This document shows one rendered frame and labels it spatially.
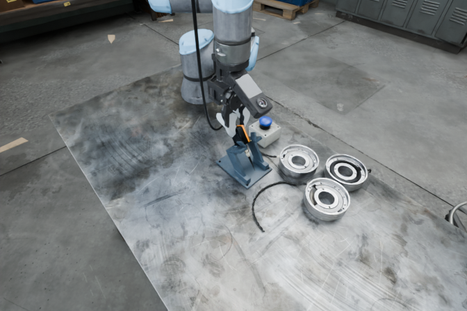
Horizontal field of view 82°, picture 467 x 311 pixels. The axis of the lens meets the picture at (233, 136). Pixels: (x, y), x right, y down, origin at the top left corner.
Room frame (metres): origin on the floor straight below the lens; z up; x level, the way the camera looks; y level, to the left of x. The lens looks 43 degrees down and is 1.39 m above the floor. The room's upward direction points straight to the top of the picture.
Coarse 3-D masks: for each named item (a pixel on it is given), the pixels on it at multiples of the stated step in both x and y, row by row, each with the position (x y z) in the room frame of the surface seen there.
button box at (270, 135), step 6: (252, 126) 0.63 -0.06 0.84; (258, 126) 0.63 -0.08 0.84; (270, 126) 0.63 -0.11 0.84; (276, 126) 0.63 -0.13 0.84; (258, 132) 0.60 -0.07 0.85; (264, 132) 0.60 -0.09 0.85; (270, 132) 0.60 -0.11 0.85; (276, 132) 0.61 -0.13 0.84; (264, 138) 0.58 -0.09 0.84; (270, 138) 0.59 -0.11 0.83; (276, 138) 0.61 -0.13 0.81; (264, 144) 0.58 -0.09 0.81
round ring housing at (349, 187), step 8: (328, 160) 0.49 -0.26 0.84; (352, 160) 0.50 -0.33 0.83; (328, 168) 0.47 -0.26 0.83; (336, 168) 0.47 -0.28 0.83; (344, 168) 0.48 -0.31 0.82; (352, 168) 0.47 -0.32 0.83; (328, 176) 0.45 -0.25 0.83; (344, 176) 0.45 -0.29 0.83; (352, 176) 0.45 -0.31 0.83; (344, 184) 0.42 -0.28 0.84; (352, 184) 0.41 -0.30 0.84; (360, 184) 0.42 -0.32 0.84
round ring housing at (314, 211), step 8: (312, 184) 0.42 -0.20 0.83; (320, 184) 0.42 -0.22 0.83; (328, 184) 0.42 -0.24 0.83; (336, 184) 0.42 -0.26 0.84; (304, 192) 0.39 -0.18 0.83; (320, 192) 0.40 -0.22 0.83; (328, 192) 0.40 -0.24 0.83; (344, 192) 0.39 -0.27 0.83; (304, 200) 0.38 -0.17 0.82; (336, 200) 0.37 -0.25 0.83; (344, 200) 0.37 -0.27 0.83; (312, 208) 0.35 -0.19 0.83; (328, 208) 0.35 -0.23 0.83; (344, 208) 0.35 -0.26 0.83; (320, 216) 0.33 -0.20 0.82; (328, 216) 0.33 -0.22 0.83; (336, 216) 0.33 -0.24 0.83
